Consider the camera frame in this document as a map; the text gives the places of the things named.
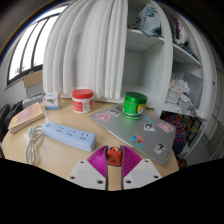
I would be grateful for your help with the small white printed box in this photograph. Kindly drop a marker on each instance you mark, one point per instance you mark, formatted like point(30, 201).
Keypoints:
point(51, 100)

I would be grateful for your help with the black bag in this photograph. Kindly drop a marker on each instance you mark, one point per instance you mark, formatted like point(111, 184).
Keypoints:
point(15, 109)

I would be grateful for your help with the white jar with red lid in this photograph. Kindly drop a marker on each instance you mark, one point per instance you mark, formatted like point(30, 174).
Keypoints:
point(82, 102)

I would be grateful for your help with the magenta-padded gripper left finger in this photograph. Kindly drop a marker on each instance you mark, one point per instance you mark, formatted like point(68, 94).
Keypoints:
point(99, 163)

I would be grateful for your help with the colourful patterned bag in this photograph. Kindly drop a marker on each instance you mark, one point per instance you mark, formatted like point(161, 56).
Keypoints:
point(176, 128)

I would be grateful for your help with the black-framed window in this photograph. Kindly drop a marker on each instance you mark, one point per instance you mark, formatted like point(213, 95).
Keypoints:
point(31, 50)

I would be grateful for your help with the brown cardboard box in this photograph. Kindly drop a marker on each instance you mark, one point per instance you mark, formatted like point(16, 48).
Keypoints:
point(33, 78)

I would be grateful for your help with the black suitcase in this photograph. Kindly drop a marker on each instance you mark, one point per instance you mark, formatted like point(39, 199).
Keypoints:
point(3, 116)

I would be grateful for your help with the grey box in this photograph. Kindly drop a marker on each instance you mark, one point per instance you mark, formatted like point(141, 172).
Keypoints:
point(35, 90)

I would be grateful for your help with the orange charger block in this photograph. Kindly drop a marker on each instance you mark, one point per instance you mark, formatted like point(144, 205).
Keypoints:
point(114, 156)

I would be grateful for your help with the green round tin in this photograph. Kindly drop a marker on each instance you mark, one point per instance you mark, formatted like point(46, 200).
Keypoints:
point(134, 106)

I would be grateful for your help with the light blue power strip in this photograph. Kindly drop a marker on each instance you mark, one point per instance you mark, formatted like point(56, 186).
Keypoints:
point(68, 135)

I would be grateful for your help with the white radiator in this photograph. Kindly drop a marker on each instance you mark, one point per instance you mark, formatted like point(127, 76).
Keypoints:
point(33, 100)

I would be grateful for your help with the white curtain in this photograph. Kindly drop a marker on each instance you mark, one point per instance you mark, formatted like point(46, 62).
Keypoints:
point(86, 50)

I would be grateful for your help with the thick yellow pink book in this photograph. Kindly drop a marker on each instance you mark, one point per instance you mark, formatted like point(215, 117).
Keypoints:
point(26, 116)

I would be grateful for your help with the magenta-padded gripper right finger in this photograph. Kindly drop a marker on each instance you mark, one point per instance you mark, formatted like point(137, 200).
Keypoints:
point(130, 163)

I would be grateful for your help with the silver laptop with stickers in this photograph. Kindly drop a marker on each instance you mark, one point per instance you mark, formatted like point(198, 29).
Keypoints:
point(133, 131)

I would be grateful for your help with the white shelf unit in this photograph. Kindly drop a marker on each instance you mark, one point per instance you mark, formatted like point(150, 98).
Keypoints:
point(146, 70)

